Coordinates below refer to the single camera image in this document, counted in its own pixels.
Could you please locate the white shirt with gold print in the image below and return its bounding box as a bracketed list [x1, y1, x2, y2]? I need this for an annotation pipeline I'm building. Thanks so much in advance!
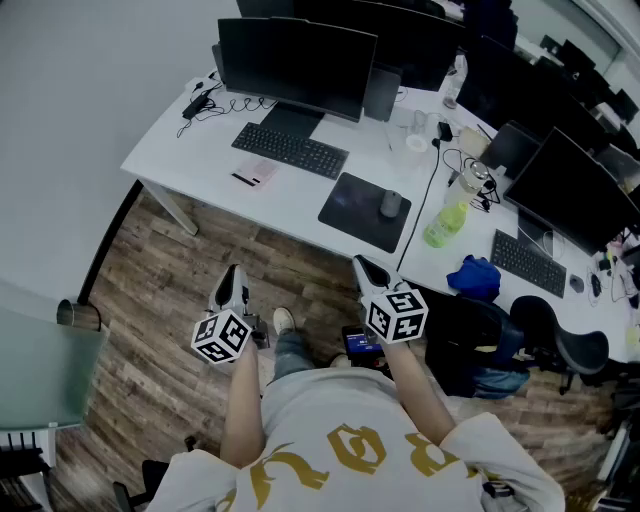
[144, 367, 567, 512]

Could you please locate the beige router with antenna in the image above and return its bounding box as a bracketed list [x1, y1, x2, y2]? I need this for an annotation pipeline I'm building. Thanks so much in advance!
[458, 123, 497, 157]

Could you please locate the long black cable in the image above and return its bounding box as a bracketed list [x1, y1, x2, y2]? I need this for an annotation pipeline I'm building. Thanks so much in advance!
[396, 138, 442, 272]

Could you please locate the white desk leg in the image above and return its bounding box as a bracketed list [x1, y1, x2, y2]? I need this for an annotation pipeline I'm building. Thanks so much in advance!
[141, 179, 201, 238]

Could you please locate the person's left forearm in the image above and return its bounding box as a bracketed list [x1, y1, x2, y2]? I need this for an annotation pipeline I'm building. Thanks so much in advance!
[219, 339, 267, 471]

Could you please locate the black monitor stand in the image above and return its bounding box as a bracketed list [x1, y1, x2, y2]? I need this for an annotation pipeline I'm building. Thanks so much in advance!
[259, 102, 327, 141]

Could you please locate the black power adapter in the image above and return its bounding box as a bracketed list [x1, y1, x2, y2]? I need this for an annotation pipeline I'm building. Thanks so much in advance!
[181, 92, 209, 121]

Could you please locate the grey computer mouse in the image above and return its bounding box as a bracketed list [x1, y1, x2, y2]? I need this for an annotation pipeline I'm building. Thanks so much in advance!
[379, 189, 403, 219]

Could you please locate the person's blue jeans leg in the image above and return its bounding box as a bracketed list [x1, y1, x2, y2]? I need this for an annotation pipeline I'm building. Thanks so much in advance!
[272, 331, 317, 385]

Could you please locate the frosted glass panel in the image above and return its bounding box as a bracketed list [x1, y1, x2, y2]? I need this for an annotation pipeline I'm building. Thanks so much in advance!
[0, 304, 110, 432]

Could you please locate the small device with blue screen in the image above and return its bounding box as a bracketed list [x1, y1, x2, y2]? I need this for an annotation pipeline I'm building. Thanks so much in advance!
[341, 324, 384, 367]

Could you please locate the person's right forearm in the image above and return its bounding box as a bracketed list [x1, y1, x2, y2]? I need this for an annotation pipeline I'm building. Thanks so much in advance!
[381, 339, 457, 447]

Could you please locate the blue cloth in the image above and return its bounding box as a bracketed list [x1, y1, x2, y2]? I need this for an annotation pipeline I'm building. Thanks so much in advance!
[445, 254, 503, 302]

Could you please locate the black backpack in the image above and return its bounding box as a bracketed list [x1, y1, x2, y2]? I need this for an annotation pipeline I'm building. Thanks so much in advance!
[424, 293, 532, 401]

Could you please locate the black mouse pad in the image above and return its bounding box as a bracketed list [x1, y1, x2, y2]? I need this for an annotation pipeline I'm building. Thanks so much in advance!
[317, 171, 413, 255]

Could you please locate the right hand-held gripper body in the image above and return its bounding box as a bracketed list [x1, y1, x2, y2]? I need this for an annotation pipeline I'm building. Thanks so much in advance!
[351, 253, 430, 347]

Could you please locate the person's white shoe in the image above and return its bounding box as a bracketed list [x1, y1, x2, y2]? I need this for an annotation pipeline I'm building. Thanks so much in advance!
[272, 306, 297, 336]

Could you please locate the dark open laptop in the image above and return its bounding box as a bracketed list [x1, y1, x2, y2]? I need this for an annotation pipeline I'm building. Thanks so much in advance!
[481, 120, 542, 177]

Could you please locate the black coiled adapter cable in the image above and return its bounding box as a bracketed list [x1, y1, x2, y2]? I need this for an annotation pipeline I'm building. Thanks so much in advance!
[175, 79, 277, 140]

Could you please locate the row of black monitors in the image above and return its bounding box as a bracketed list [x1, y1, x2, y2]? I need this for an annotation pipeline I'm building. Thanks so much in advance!
[456, 33, 640, 156]

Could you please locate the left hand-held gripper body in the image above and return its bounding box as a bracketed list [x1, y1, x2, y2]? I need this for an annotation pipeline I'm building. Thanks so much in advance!
[190, 263, 272, 366]

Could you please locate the green plastic bottle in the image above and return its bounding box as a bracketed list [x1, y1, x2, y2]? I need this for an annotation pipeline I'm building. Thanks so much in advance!
[423, 201, 470, 249]

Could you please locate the metal cylinder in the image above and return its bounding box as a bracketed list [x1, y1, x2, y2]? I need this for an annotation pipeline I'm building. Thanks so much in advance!
[55, 297, 103, 332]

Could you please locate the large black monitor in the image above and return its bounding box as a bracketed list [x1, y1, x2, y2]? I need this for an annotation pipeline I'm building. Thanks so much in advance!
[216, 16, 379, 124]

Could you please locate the black office chair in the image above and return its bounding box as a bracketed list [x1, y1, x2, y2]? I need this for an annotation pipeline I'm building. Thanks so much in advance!
[509, 294, 612, 397]

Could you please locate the small black keyboard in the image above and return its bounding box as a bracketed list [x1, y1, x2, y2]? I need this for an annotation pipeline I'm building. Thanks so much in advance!
[489, 228, 568, 300]

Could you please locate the black monitor with thin stand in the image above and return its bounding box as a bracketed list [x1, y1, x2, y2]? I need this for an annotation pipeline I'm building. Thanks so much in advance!
[502, 126, 640, 257]

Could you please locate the clear plastic water bottle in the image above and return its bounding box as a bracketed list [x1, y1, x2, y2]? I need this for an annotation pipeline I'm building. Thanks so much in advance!
[442, 54, 469, 110]

